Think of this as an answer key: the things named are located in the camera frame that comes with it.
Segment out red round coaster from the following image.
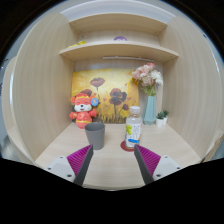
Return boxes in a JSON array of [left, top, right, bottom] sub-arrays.
[[120, 141, 134, 152]]

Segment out yellow flower painting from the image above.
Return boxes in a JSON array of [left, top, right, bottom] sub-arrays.
[[72, 68, 139, 123]]

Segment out small potted green plant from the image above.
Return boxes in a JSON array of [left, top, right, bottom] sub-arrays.
[[156, 110, 169, 127]]

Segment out grey plastic cup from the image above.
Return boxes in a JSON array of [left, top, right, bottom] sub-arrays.
[[85, 122, 105, 150]]

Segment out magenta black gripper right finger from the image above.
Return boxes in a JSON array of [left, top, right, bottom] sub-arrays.
[[134, 145, 161, 184]]

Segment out wooden shelf unit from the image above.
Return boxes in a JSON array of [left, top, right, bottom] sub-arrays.
[[2, 0, 224, 190]]

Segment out purple round sticker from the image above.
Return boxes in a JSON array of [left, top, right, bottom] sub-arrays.
[[114, 36, 127, 41]]

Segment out yellow object on shelf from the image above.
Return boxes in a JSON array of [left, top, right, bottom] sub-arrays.
[[68, 41, 87, 48]]

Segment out red plush toy figure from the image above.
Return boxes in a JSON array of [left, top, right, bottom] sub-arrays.
[[69, 93, 99, 129]]

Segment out pink white flower bouquet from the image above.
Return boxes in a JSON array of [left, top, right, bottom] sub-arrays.
[[132, 62, 163, 96]]

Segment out teal ceramic vase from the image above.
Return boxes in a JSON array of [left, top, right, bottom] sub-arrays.
[[142, 96, 156, 125]]

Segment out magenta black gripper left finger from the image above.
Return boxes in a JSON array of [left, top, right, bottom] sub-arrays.
[[67, 145, 93, 186]]

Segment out clear plastic water bottle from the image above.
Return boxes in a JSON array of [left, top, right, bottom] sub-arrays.
[[125, 106, 142, 149]]

